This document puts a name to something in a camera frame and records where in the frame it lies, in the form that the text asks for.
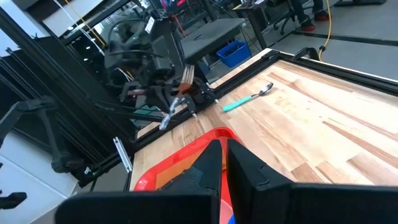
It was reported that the black office chair base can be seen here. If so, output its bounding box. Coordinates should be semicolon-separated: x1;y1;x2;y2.
273;9;296;35

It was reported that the red plastic tray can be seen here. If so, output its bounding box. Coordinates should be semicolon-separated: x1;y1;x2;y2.
133;126;244;224

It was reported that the blue plastic bin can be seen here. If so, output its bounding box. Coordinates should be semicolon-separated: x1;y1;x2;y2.
216;39;252;68

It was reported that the teal-handled spoon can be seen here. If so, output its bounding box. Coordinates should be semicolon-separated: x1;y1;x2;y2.
221;82;275;113

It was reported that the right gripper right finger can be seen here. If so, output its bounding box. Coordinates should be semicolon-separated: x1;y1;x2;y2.
226;138;294;224

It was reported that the long yellow extension cable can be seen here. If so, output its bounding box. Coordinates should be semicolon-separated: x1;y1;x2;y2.
317;0;333;62

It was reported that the person's red shoe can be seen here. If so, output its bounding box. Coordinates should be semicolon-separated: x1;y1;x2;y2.
300;18;317;32
313;11;330;22

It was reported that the silver aluminium bar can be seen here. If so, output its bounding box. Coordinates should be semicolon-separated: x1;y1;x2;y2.
113;136;134;174

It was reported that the pink plastic plate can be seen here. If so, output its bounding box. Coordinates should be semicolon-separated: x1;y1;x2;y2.
220;198;233;218

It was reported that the grey desk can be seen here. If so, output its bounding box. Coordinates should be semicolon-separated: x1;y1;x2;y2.
180;17;247;65

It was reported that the person's leg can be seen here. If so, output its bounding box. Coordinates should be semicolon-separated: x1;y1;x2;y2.
290;0;312;22
310;0;326;13

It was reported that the black frame handle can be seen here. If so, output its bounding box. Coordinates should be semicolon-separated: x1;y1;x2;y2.
292;46;321;62

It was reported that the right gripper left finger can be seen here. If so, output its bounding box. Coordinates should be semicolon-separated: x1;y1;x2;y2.
160;139;224;191

